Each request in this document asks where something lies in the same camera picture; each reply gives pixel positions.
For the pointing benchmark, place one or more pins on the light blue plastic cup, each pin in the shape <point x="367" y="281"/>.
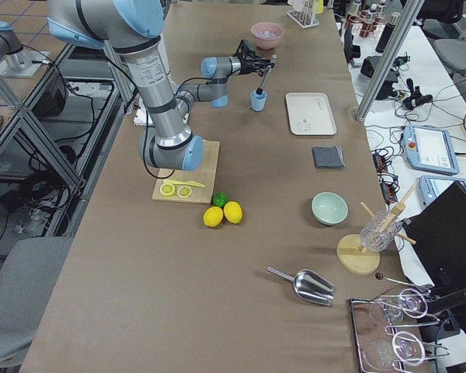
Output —
<point x="258" y="100"/>

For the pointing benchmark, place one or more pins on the black monitor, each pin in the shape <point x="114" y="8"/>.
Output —
<point x="440" y="234"/>

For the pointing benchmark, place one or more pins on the green lime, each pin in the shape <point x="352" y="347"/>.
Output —
<point x="220" y="199"/>

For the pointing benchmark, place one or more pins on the lemon slice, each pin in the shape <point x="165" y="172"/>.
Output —
<point x="184" y="191"/>
<point x="167" y="190"/>

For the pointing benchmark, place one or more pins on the black glass tray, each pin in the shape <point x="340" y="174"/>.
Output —
<point x="386" y="332"/>

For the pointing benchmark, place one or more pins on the cream rabbit tray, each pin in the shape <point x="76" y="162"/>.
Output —
<point x="310" y="114"/>

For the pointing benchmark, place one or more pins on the yellow lemon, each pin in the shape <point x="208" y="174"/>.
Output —
<point x="213" y="216"/>
<point x="233" y="212"/>

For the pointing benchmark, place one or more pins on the yellow plastic knife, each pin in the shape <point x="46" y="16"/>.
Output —
<point x="191" y="183"/>

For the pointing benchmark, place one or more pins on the clear glass on stand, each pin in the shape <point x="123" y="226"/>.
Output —
<point x="380" y="231"/>

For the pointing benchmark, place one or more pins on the wooden mug tree stand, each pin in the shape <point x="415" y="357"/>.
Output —
<point x="354" y="256"/>

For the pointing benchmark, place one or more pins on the grey office chair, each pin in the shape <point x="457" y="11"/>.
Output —
<point x="27" y="279"/>

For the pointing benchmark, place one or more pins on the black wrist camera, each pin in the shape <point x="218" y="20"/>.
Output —
<point x="245" y="50"/>

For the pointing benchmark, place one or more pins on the white wire cup rack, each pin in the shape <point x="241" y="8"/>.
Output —
<point x="304" y="12"/>

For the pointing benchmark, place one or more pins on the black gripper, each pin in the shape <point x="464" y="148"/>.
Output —
<point x="249" y="64"/>

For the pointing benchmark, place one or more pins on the pink bowl of ice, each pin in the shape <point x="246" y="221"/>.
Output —
<point x="266" y="35"/>

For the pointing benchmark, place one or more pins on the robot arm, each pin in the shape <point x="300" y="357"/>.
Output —
<point x="16" y="61"/>
<point x="134" y="29"/>

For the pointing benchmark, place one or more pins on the blue teach pendant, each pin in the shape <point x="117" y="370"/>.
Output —
<point x="431" y="187"/>
<point x="430" y="149"/>

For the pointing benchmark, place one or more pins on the mint green bowl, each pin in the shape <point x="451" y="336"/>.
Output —
<point x="329" y="208"/>

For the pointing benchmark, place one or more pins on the steel muddler black tip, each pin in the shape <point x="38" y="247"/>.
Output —
<point x="266" y="74"/>

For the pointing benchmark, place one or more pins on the steel ice scoop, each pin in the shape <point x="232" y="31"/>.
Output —
<point x="309" y="286"/>

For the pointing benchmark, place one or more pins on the wooden cutting board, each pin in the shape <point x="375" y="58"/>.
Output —
<point x="205" y="175"/>

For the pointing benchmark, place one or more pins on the grey folded cloth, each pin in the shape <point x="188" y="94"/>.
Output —
<point x="328" y="157"/>

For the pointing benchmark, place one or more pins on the aluminium frame post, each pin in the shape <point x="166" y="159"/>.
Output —
<point x="395" y="42"/>

